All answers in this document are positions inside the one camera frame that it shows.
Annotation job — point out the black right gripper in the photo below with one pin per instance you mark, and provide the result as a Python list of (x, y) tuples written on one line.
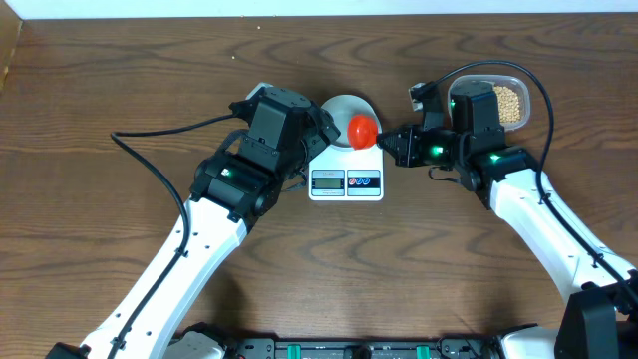
[(407, 155)]

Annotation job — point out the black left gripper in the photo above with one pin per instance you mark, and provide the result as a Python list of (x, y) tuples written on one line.
[(327, 131)]

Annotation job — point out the red plastic measuring scoop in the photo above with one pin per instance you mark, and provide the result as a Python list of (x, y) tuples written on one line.
[(362, 132)]

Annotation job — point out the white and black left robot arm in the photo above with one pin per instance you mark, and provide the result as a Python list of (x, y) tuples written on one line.
[(231, 190)]

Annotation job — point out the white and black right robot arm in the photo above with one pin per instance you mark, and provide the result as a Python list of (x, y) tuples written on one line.
[(598, 286)]

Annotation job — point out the white round bowl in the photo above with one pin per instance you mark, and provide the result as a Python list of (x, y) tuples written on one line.
[(343, 108)]

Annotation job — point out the white digital kitchen scale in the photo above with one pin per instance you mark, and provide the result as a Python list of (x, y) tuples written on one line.
[(356, 175)]

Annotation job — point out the clear plastic container of soybeans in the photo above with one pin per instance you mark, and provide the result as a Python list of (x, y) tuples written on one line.
[(513, 97)]

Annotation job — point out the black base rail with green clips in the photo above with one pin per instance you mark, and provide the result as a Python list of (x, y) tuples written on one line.
[(349, 349)]

